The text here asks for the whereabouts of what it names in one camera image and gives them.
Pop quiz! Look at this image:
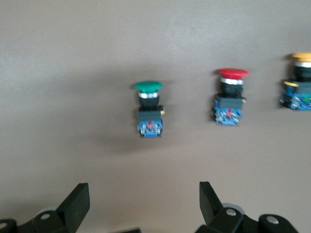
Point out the green mushroom push button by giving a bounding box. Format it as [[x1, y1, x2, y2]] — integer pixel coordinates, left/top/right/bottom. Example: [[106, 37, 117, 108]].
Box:
[[134, 80, 166, 139]]

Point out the yellow mushroom push button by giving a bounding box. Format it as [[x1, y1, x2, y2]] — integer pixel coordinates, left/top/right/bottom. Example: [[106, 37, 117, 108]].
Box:
[[278, 51, 311, 112]]

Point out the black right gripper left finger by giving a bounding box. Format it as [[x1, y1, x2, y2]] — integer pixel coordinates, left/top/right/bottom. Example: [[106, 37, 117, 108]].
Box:
[[0, 182, 90, 233]]

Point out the brown table cover sheet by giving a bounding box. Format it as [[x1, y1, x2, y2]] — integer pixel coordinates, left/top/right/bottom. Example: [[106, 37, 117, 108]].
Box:
[[0, 0, 311, 233]]

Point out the red mushroom push button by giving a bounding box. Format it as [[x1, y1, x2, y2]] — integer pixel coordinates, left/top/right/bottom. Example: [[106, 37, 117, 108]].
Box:
[[210, 68, 250, 127]]

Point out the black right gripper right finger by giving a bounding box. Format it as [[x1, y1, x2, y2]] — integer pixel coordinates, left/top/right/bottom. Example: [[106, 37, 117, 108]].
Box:
[[195, 181, 299, 233]]

